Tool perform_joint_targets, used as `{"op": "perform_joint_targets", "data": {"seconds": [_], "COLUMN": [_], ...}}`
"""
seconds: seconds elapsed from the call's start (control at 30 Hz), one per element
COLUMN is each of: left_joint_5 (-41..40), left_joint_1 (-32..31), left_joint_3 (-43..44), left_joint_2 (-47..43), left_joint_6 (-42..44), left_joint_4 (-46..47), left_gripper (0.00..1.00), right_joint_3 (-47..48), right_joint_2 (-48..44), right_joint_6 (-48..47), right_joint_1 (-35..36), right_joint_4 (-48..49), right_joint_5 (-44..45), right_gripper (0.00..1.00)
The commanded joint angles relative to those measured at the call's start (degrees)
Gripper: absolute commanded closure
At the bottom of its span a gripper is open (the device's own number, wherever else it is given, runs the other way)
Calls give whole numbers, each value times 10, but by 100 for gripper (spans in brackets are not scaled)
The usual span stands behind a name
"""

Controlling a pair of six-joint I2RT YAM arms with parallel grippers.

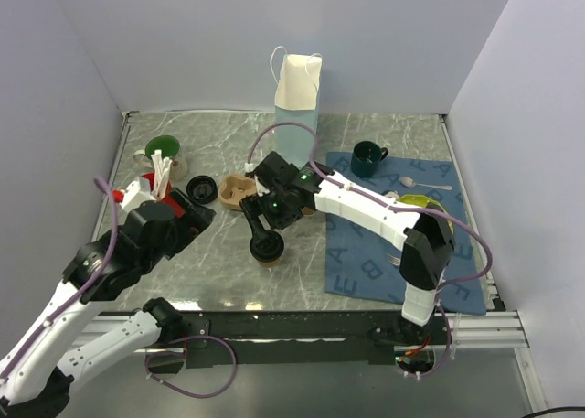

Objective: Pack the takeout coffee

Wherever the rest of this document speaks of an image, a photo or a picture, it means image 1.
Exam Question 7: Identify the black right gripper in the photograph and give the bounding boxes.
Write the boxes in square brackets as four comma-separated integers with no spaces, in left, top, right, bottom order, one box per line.
[240,187,304,243]

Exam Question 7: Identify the silver fork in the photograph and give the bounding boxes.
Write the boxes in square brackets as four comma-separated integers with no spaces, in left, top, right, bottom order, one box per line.
[387,254,401,267]

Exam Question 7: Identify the light blue paper bag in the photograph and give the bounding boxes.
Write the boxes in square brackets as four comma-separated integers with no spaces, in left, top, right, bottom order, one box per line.
[270,46,323,167]

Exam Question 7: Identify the silver spoon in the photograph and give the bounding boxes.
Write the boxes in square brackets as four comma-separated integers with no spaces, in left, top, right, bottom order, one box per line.
[399,177,453,191]

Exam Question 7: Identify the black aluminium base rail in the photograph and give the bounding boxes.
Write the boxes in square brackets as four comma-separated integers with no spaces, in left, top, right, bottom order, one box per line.
[73,310,527,369]

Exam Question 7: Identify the red cup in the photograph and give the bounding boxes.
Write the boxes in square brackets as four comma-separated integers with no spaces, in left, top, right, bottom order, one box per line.
[142,172,172,193]

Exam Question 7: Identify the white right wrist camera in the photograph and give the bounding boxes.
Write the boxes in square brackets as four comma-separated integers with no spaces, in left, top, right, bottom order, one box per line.
[244,162,270,197]

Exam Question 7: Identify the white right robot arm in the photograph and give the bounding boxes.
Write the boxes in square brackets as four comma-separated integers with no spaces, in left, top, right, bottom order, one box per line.
[239,152,455,344]

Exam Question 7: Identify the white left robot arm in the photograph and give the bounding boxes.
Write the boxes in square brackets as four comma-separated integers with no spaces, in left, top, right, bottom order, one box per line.
[1,188,216,417]

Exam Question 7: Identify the black coffee cup lid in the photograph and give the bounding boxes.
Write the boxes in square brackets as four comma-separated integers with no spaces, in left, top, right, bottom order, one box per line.
[186,175,218,205]
[250,230,284,263]

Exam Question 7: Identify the blue letter print cloth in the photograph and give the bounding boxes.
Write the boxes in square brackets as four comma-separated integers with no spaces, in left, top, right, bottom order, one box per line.
[325,152,467,304]

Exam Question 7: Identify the white wrapped straws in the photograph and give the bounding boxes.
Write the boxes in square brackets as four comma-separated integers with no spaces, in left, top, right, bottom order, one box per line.
[151,149,173,199]

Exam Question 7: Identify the dark green mug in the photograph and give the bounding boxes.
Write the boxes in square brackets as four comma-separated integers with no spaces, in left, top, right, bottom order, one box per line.
[350,141,388,178]

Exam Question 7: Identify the brown pulp cup carrier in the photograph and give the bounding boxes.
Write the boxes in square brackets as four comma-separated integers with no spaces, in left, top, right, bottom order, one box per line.
[218,173,257,211]

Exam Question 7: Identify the white mug green inside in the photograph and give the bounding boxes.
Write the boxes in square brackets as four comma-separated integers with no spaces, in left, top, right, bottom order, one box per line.
[133,135,188,181]

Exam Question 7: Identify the green polka dot plate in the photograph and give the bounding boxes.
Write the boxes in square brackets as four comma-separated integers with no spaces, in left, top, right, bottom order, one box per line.
[397,194,447,213]

